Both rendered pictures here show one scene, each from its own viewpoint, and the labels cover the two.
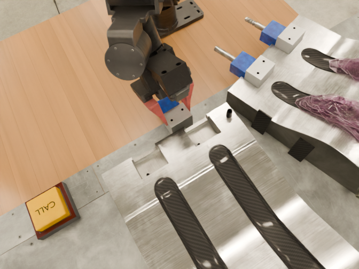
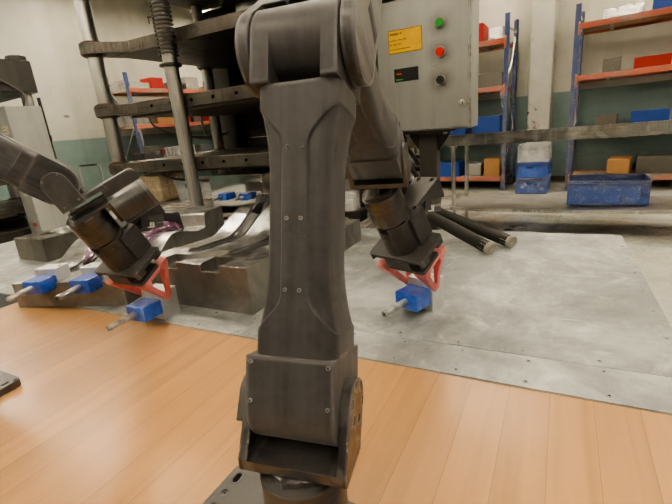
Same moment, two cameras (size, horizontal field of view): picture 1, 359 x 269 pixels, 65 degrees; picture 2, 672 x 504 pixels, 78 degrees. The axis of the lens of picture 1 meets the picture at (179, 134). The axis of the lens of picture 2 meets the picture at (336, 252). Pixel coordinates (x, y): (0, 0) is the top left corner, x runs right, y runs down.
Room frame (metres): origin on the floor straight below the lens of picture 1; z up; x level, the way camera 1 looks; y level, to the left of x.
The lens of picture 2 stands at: (0.49, 0.76, 1.11)
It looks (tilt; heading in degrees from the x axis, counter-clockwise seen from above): 17 degrees down; 229
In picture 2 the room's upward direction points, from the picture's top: 5 degrees counter-clockwise
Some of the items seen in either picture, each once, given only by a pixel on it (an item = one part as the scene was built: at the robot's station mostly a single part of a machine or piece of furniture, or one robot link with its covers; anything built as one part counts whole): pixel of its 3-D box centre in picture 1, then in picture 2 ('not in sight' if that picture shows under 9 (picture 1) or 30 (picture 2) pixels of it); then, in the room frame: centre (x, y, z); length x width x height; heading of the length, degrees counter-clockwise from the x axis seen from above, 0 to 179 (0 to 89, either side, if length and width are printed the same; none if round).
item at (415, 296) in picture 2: not in sight; (409, 299); (-0.01, 0.37, 0.83); 0.13 x 0.05 x 0.05; 1
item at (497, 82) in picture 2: not in sight; (443, 112); (-5.46, -3.13, 1.17); 2.06 x 0.65 x 2.34; 104
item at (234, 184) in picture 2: not in sight; (272, 186); (-0.58, -0.86, 0.87); 0.50 x 0.27 x 0.17; 21
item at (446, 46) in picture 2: not in sight; (430, 224); (-0.76, -0.12, 0.74); 0.31 x 0.22 x 1.47; 111
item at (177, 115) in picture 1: (166, 104); (140, 311); (0.31, 0.02, 0.83); 0.13 x 0.05 x 0.05; 22
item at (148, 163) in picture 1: (150, 163); (219, 270); (0.17, 0.06, 0.87); 0.05 x 0.05 x 0.04; 21
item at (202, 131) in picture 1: (201, 133); (178, 266); (0.20, -0.04, 0.87); 0.05 x 0.05 x 0.04; 21
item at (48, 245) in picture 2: not in sight; (63, 240); (0.27, -0.81, 0.84); 0.20 x 0.15 x 0.07; 21
